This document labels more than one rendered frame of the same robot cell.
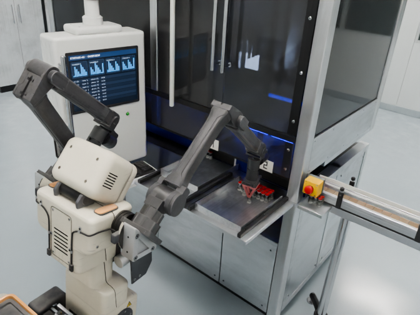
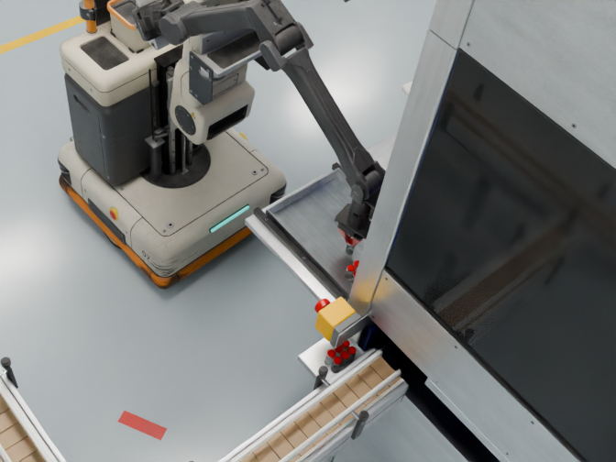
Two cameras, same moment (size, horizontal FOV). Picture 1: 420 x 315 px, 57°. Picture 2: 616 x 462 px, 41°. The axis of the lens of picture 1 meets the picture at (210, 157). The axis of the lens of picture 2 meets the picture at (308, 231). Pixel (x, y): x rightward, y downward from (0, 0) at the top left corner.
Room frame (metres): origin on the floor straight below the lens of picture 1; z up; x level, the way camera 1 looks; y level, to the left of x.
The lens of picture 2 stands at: (1.50, -1.50, 2.60)
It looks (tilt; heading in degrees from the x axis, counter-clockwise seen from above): 52 degrees down; 92
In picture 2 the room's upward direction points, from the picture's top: 11 degrees clockwise
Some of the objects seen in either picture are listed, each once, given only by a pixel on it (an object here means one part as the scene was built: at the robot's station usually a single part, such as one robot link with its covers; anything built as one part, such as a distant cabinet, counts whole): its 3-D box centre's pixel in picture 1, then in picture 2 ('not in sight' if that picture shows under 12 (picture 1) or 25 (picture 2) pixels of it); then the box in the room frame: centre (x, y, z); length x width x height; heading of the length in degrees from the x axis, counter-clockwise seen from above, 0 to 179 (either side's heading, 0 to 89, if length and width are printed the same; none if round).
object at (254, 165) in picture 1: (254, 162); (366, 202); (1.57, -0.20, 1.10); 0.07 x 0.06 x 0.07; 148
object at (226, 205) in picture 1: (239, 202); (343, 232); (1.54, -0.15, 0.90); 0.34 x 0.26 x 0.04; 142
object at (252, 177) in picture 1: (252, 174); (359, 215); (1.56, -0.20, 1.03); 0.10 x 0.07 x 0.07; 156
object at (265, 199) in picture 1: (252, 192); (372, 258); (1.62, -0.22, 0.90); 0.18 x 0.02 x 0.05; 52
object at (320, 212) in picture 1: (315, 205); (336, 363); (1.59, -0.53, 0.87); 0.14 x 0.13 x 0.02; 142
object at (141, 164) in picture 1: (118, 175); not in sight; (1.86, 0.50, 0.82); 0.40 x 0.14 x 0.02; 134
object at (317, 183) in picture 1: (313, 185); (336, 321); (1.56, -0.49, 0.99); 0.08 x 0.07 x 0.07; 142
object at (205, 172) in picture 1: (200, 169); not in sight; (1.84, 0.05, 0.90); 0.34 x 0.26 x 0.04; 142
